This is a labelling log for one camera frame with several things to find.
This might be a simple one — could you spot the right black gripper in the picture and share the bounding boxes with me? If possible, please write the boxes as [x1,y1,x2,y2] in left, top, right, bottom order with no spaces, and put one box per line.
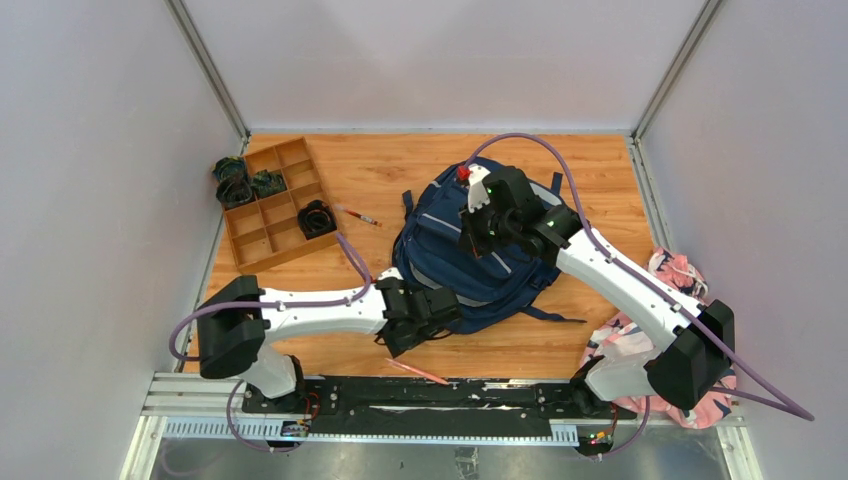
[458,195,519,260]

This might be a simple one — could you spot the navy blue backpack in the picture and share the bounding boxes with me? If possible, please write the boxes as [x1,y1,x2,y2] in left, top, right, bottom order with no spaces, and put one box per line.
[391,163,585,335]

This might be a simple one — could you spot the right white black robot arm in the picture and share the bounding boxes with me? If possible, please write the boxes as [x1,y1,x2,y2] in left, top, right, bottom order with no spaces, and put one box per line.
[458,164,734,418]

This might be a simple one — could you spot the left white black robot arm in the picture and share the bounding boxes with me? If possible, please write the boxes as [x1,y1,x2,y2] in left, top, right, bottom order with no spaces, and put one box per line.
[195,268,462,413]

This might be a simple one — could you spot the pink pencil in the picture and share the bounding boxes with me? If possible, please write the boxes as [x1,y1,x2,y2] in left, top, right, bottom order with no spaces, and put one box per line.
[386,358,450,386]

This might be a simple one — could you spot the red pen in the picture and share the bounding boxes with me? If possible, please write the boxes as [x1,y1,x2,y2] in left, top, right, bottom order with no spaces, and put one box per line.
[334,204,383,227]

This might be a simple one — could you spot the black rolled belt in tray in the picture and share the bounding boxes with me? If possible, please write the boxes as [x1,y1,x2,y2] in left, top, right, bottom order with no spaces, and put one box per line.
[297,199,338,240]

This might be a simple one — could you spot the wooden compartment tray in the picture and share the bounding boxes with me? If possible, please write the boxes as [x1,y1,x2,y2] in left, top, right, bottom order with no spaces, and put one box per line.
[224,137,340,274]

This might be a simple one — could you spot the pink patterned cloth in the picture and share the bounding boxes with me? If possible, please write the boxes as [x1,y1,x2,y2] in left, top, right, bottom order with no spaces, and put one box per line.
[580,247,732,429]

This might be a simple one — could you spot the green rolled band in tray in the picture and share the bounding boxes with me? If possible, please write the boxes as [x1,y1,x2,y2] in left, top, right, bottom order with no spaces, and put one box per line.
[250,170,287,199]

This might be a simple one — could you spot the black rolled band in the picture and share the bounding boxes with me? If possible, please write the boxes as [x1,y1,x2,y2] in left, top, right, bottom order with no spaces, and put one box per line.
[216,176,255,210]

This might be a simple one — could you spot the dark green rolled band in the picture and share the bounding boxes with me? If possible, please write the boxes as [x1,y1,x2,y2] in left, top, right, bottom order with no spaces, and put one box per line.
[211,156,247,183]

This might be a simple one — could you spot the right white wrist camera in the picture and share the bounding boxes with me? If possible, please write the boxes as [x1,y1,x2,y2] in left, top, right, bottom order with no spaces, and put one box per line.
[467,163,490,213]

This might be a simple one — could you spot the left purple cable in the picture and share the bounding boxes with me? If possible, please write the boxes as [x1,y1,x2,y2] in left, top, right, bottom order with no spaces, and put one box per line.
[168,231,376,456]

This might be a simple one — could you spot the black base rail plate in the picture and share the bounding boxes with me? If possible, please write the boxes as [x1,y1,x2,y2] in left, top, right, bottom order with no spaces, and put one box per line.
[241,376,633,438]

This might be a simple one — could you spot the aluminium slotted rail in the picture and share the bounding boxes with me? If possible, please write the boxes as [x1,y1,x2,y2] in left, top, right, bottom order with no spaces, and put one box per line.
[142,373,579,447]

